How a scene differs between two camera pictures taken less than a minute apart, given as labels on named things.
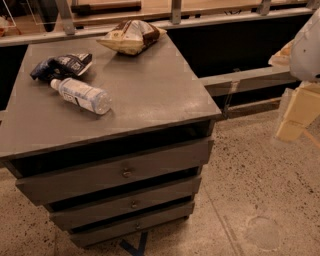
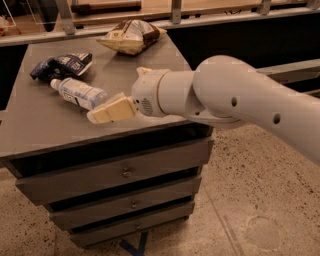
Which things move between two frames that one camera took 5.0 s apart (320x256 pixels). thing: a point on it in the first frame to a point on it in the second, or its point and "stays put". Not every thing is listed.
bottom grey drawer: (102, 233) stays put
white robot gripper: (307, 53) to (146, 90)
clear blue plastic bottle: (76, 94) stays put
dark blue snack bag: (61, 67) stays put
